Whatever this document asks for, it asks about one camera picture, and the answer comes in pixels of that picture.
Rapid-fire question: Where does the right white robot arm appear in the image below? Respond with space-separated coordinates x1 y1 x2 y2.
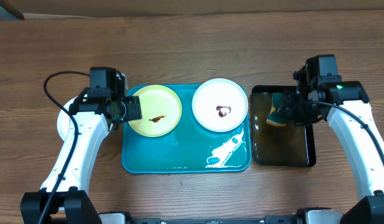
271 55 384 224

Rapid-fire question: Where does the teal plastic tray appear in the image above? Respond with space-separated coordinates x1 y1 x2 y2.
121 84 251 174

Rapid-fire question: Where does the yellow plate with sauce stain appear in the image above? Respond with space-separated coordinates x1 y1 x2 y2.
128 85 182 137

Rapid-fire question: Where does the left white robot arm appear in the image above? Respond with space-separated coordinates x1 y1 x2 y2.
20 67 142 223

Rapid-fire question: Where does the white plate with orange stain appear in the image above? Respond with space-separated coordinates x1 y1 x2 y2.
57 110 71 141

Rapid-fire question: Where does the white plate with dark stain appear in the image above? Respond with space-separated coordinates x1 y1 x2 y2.
192 78 248 133

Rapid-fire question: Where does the black water tray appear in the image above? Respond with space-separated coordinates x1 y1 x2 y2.
251 85 316 167

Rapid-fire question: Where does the green and yellow sponge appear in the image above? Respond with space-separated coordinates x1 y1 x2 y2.
266 93 287 127

